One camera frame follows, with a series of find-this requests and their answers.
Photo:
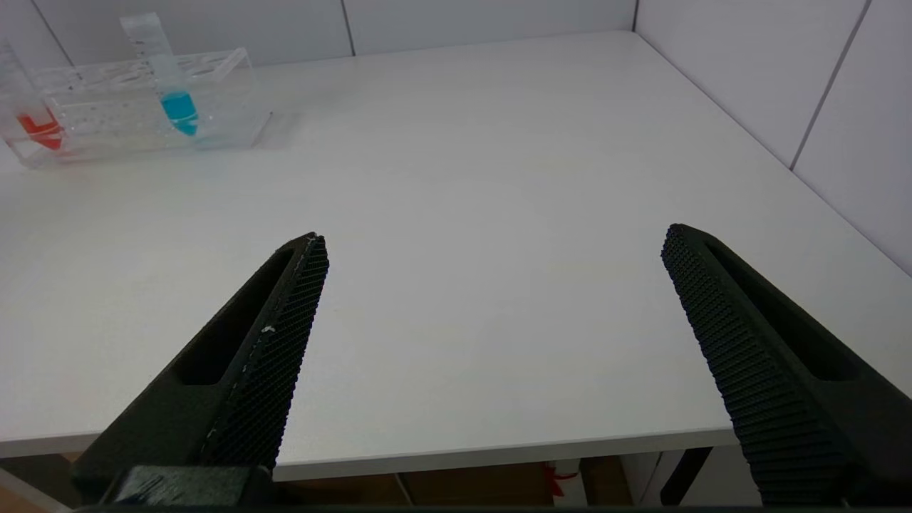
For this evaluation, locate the black table leg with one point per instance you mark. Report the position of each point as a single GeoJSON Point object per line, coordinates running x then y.
{"type": "Point", "coordinates": [684, 477]}

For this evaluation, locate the test tube with red pigment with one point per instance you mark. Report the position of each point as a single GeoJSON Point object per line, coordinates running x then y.
{"type": "Point", "coordinates": [43, 132]}

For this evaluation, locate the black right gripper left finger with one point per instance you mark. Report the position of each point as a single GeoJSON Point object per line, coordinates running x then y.
{"type": "Point", "coordinates": [249, 399]}

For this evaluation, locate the clear acrylic test tube rack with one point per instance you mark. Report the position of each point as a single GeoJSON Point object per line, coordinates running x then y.
{"type": "Point", "coordinates": [114, 117]}

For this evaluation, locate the test tube with blue pigment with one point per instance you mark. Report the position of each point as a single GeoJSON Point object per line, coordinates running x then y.
{"type": "Point", "coordinates": [178, 110]}

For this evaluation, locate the red white tag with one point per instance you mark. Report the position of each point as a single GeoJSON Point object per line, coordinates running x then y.
{"type": "Point", "coordinates": [559, 479]}

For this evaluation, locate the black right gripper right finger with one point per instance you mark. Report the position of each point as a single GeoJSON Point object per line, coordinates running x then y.
{"type": "Point", "coordinates": [769, 370]}

